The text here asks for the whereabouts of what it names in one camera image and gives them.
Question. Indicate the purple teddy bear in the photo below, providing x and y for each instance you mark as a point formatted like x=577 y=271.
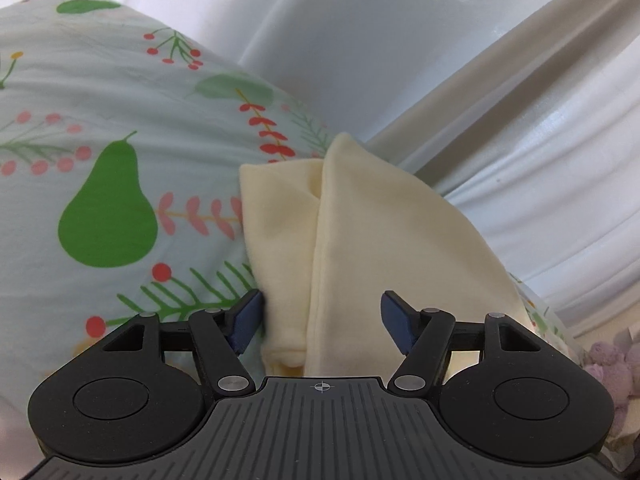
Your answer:
x=618 y=372

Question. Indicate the floral bed sheet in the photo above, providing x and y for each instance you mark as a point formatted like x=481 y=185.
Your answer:
x=122 y=142

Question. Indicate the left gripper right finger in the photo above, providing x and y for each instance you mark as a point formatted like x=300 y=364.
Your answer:
x=423 y=338

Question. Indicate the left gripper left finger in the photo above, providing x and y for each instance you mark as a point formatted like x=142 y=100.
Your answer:
x=220 y=337

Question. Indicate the white sheer curtain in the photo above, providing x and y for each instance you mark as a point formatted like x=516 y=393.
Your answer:
x=523 y=113

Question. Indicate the cream knit sweater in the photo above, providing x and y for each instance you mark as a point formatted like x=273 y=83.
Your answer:
x=327 y=237

